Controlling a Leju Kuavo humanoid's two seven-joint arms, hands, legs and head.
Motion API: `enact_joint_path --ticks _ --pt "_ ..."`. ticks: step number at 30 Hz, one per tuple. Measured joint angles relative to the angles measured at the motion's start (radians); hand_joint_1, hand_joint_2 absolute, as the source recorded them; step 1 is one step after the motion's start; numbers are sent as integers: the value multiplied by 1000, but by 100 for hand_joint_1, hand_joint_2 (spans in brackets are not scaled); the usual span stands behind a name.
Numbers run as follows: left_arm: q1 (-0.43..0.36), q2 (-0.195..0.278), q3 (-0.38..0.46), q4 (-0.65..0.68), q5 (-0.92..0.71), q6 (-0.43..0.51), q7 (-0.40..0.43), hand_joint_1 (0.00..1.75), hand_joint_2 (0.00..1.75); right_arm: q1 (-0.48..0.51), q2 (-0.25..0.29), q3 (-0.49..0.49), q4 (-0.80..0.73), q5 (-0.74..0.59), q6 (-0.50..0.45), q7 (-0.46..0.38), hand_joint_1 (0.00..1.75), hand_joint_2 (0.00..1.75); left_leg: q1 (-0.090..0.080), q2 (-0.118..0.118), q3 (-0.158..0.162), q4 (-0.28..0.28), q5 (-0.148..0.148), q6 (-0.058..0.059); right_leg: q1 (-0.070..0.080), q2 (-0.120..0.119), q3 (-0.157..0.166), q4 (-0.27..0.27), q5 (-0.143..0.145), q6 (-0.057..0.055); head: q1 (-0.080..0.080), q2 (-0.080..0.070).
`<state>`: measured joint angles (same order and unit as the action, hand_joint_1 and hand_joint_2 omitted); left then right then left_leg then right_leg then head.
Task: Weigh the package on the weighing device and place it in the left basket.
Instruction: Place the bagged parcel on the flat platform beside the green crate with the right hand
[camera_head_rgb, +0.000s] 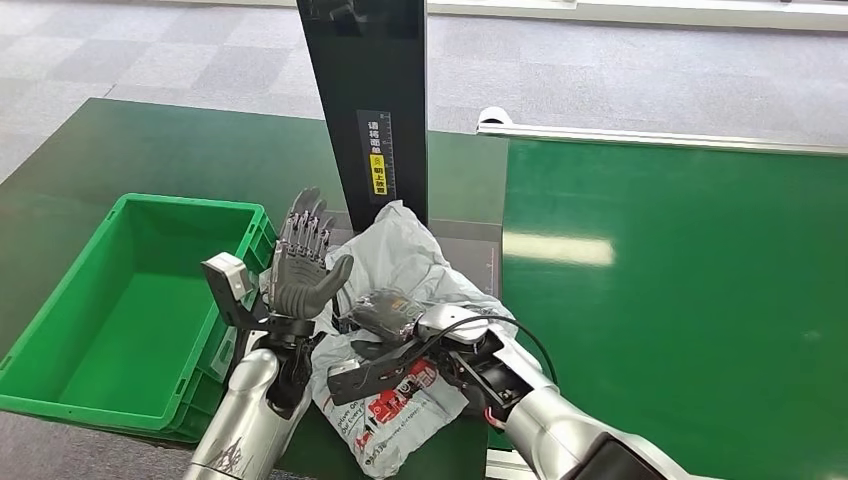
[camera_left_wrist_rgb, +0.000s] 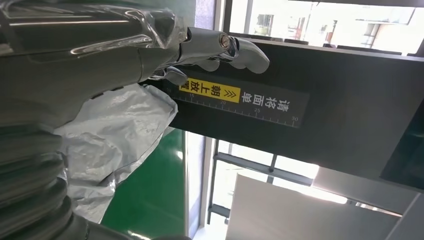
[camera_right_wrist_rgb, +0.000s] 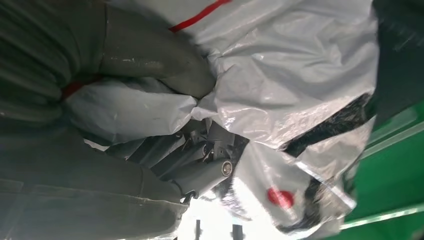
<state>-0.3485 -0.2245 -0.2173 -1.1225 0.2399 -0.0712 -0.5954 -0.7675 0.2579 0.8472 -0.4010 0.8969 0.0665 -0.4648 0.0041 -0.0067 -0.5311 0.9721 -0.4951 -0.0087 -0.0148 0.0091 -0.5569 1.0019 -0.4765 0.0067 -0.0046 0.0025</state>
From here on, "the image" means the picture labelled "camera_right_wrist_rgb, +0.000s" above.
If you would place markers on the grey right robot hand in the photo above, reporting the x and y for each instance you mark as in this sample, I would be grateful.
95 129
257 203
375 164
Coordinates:
82 198

